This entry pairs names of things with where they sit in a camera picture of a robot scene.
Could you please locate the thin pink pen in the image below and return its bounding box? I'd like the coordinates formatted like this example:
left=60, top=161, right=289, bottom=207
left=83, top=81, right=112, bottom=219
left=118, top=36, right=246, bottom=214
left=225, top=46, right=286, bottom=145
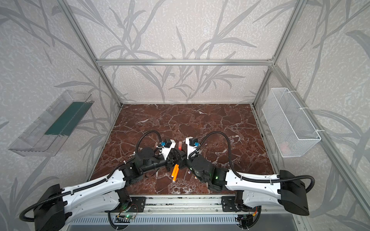
left=178, top=141, right=183, bottom=151

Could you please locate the orange pen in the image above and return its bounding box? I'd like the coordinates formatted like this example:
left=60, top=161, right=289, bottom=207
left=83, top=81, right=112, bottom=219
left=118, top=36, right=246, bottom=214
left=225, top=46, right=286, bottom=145
left=172, top=164, right=179, bottom=182
left=171, top=164, right=178, bottom=177

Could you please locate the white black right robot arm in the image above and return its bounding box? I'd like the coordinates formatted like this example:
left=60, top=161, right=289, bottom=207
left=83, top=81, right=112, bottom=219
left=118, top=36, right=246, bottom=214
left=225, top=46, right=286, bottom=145
left=177, top=156, right=313, bottom=216

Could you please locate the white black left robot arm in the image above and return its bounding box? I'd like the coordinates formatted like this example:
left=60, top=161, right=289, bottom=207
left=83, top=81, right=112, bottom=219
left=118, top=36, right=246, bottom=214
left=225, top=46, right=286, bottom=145
left=32, top=147, right=188, bottom=231

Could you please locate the horizontal aluminium crossbar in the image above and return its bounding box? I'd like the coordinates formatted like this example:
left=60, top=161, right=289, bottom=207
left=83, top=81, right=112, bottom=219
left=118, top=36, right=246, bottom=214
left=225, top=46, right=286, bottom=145
left=96, top=59, right=273, bottom=66

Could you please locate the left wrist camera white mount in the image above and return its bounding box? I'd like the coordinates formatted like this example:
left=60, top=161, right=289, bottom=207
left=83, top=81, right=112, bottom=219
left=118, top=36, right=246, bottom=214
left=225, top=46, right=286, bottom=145
left=157, top=139, right=176, bottom=160

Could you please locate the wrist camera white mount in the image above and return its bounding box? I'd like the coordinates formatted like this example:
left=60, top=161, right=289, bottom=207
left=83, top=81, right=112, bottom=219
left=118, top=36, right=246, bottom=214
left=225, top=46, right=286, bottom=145
left=186, top=137, right=200, bottom=159
left=157, top=139, right=176, bottom=160

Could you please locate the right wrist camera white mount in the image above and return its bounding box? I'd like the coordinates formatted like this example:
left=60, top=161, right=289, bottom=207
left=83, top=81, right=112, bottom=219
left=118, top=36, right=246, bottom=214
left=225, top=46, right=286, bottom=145
left=186, top=137, right=200, bottom=159

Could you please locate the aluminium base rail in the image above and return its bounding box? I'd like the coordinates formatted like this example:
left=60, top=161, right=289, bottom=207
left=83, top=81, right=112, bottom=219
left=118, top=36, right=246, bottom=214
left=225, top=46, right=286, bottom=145
left=66, top=194, right=304, bottom=216

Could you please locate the black corrugated left cable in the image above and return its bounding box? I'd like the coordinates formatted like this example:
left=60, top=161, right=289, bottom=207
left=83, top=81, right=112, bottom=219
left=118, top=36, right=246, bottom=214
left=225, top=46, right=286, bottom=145
left=19, top=130, right=162, bottom=222

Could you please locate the white wire mesh basket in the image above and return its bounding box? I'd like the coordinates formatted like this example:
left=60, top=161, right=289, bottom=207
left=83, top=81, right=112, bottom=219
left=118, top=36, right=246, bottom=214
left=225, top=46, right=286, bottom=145
left=262, top=88, right=321, bottom=158

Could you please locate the clear plastic wall tray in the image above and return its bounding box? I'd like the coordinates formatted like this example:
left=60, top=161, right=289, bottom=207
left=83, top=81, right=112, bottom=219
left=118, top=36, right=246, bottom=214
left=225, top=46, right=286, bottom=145
left=9, top=90, right=94, bottom=157

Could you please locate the aluminium frame post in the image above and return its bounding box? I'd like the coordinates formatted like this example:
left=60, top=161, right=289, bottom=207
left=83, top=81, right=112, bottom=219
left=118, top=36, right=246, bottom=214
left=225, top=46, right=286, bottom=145
left=57, top=0, right=122, bottom=107

